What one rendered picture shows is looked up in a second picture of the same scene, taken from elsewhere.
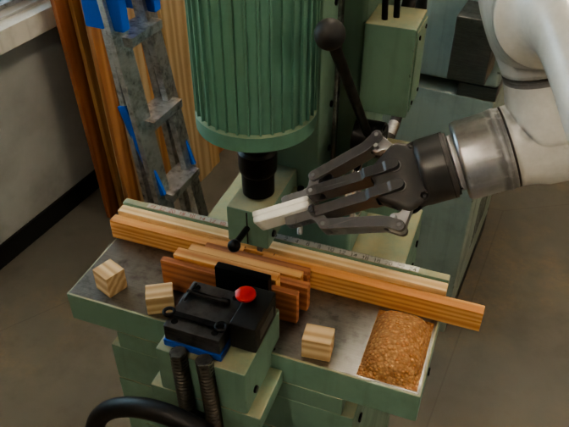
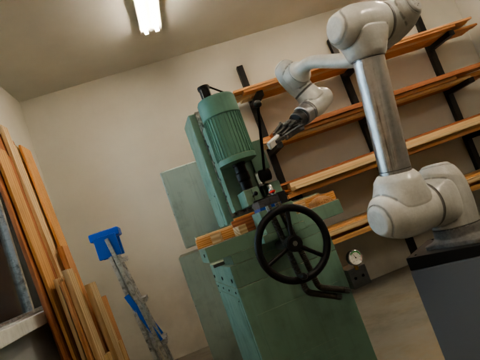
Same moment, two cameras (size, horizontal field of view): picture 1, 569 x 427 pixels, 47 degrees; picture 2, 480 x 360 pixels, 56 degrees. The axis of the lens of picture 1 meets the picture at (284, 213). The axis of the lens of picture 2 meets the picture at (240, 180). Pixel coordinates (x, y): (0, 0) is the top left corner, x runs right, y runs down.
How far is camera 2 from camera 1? 1.58 m
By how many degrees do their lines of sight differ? 54
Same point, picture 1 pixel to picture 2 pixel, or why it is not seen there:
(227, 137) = (238, 153)
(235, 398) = (293, 215)
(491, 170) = (310, 108)
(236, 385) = not seen: hidden behind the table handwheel
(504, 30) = (295, 75)
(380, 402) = (330, 211)
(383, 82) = (258, 158)
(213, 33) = (224, 124)
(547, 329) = not seen: hidden behind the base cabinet
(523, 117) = (308, 96)
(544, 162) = (318, 102)
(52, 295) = not seen: outside the picture
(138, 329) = (239, 246)
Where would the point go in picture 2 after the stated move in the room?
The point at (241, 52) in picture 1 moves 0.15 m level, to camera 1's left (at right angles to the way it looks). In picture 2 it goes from (233, 126) to (205, 132)
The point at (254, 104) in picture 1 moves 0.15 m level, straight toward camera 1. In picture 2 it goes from (242, 141) to (263, 128)
